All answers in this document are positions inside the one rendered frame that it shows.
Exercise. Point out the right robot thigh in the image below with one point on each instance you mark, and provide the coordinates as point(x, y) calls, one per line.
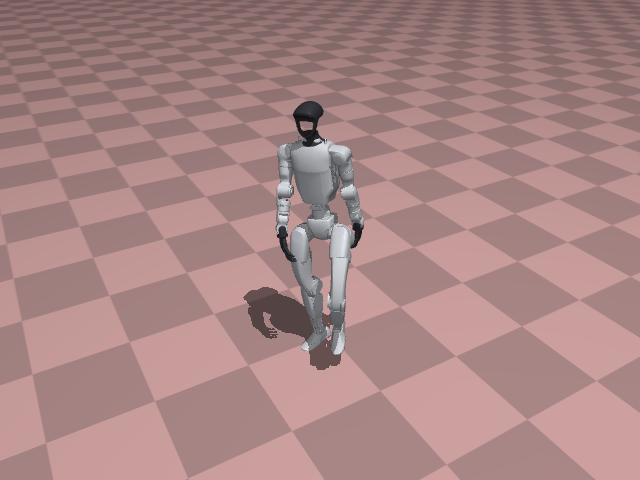
point(302, 269)

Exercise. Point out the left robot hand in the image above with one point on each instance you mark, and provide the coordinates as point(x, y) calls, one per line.
point(358, 232)

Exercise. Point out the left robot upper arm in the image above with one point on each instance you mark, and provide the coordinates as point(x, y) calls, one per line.
point(342, 157)

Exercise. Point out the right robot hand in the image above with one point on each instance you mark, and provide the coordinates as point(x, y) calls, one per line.
point(282, 238)

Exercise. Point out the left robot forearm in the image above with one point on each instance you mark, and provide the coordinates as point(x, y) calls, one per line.
point(354, 209)

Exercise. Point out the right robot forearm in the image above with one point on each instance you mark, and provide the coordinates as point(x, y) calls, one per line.
point(282, 216)

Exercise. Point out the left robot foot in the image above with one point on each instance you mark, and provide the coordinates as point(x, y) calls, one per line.
point(338, 340)

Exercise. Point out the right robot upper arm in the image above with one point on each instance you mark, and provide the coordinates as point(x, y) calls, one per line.
point(285, 189)

